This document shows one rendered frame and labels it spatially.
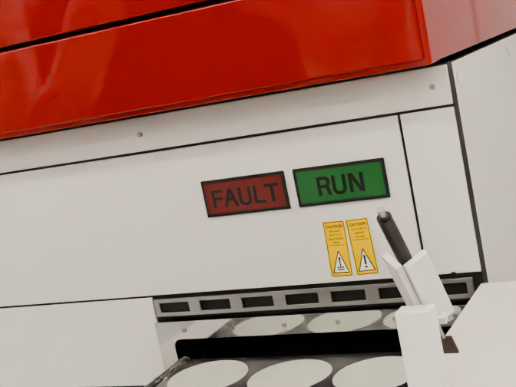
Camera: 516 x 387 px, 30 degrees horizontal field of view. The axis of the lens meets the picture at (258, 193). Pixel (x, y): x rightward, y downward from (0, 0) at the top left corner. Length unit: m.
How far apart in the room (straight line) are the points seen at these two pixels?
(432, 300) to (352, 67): 0.36
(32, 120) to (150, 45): 0.21
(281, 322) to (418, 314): 0.46
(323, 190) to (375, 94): 0.13
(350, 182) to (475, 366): 0.34
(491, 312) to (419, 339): 0.25
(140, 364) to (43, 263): 0.20
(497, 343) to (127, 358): 0.61
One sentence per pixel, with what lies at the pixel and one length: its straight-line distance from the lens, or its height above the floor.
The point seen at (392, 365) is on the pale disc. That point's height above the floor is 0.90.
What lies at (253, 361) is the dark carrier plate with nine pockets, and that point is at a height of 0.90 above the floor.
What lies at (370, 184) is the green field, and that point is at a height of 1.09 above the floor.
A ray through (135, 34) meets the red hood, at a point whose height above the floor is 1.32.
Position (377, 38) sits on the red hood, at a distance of 1.07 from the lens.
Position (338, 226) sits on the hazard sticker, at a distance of 1.18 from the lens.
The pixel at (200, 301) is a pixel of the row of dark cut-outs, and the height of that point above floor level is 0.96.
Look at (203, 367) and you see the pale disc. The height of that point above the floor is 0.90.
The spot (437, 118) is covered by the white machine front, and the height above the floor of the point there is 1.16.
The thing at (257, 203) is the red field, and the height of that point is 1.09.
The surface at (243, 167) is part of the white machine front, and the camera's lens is 1.21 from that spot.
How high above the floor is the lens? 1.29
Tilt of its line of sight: 9 degrees down
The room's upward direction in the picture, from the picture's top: 11 degrees counter-clockwise
